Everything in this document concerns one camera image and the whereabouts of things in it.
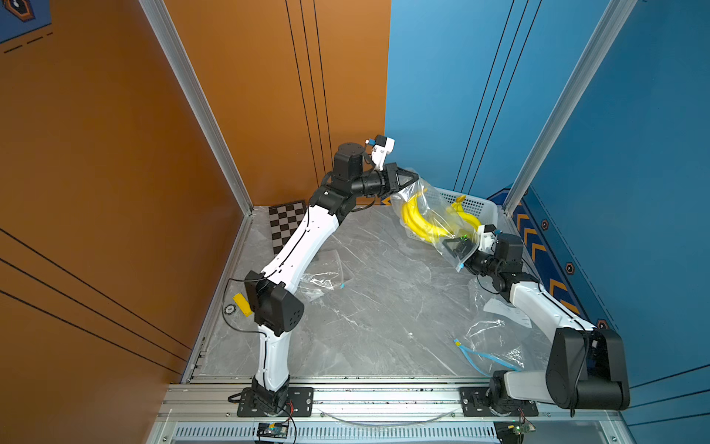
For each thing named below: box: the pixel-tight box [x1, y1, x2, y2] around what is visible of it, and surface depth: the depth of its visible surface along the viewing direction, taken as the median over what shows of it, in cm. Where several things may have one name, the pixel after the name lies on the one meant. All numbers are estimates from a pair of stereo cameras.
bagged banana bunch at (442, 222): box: [390, 176, 482, 272], surface depth 77 cm
